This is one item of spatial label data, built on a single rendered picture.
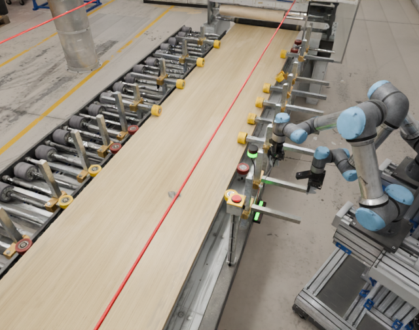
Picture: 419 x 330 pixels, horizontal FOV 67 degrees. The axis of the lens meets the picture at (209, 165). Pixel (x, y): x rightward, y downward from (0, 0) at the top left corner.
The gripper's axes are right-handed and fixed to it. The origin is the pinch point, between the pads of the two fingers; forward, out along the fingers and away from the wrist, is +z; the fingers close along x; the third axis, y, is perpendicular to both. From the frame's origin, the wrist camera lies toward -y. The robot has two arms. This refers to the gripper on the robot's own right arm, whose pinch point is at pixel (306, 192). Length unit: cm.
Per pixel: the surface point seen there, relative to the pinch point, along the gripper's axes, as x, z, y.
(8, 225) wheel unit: -91, -18, -138
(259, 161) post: -5.7, -21.6, -30.6
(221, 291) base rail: -73, 12, -31
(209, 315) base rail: -86, 12, -32
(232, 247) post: -57, -5, -31
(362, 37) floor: 528, 85, 50
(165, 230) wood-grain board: -61, -9, -67
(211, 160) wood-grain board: 0, -9, -63
